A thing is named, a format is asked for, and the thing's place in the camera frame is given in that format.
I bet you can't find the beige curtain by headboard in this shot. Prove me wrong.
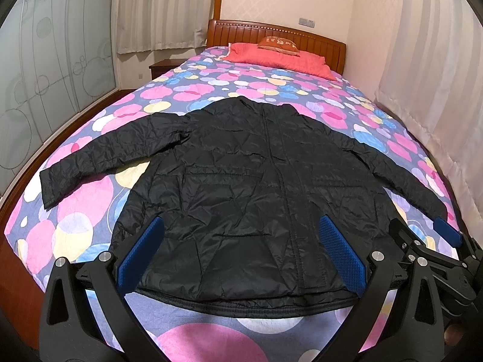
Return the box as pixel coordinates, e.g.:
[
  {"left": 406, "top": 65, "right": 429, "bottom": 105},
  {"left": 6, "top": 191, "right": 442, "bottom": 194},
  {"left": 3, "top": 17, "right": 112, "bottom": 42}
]
[{"left": 115, "top": 0, "right": 214, "bottom": 55}]

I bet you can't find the colourful circle-pattern bedspread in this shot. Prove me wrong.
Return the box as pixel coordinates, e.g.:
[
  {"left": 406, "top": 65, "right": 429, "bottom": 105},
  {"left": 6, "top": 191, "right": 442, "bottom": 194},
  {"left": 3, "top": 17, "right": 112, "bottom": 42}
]
[{"left": 4, "top": 47, "right": 451, "bottom": 361}]

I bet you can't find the orange patterned pillow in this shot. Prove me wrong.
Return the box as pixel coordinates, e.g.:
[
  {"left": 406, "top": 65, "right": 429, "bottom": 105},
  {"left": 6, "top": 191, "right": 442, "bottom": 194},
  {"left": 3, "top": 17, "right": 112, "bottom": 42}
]
[{"left": 257, "top": 36, "right": 300, "bottom": 56}]

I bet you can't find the wall switch panel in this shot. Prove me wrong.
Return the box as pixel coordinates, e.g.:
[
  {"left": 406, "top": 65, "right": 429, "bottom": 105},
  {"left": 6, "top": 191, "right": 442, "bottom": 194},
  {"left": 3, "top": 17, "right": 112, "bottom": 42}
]
[{"left": 299, "top": 17, "right": 315, "bottom": 29}]

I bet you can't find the black quilted jacket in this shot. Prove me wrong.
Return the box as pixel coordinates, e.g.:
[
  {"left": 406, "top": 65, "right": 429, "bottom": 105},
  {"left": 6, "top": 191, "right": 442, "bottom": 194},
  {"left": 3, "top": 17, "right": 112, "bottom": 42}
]
[{"left": 40, "top": 97, "right": 447, "bottom": 318}]

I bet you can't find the wooden headboard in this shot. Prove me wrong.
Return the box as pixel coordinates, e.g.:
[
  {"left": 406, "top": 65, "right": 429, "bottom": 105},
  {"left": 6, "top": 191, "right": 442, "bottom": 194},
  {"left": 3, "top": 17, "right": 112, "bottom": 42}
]
[{"left": 206, "top": 20, "right": 346, "bottom": 75}]

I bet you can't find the red folded blanket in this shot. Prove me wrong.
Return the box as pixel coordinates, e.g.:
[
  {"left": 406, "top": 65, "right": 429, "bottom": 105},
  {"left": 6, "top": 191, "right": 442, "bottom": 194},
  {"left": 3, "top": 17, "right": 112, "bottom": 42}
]
[{"left": 223, "top": 43, "right": 336, "bottom": 80}]

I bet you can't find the white curtain along bed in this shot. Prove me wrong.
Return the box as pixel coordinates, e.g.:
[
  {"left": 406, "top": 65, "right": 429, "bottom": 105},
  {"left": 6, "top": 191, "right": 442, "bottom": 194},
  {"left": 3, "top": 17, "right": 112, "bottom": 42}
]
[{"left": 376, "top": 0, "right": 482, "bottom": 240}]

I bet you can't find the wooden nightstand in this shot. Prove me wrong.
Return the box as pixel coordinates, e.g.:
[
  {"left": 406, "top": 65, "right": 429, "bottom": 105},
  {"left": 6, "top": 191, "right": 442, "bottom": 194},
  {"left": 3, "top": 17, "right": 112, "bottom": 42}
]
[{"left": 149, "top": 59, "right": 187, "bottom": 80}]

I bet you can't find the frosted glass wardrobe door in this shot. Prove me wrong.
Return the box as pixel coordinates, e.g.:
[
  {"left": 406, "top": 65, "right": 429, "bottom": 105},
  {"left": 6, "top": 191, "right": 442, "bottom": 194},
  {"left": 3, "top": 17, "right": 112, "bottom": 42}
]
[{"left": 1, "top": 0, "right": 115, "bottom": 190}]

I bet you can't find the wooden bed frame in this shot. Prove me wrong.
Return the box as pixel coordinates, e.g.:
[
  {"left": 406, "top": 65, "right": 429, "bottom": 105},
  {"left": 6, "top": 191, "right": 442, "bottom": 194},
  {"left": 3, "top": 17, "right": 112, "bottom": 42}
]
[{"left": 1, "top": 89, "right": 132, "bottom": 350}]

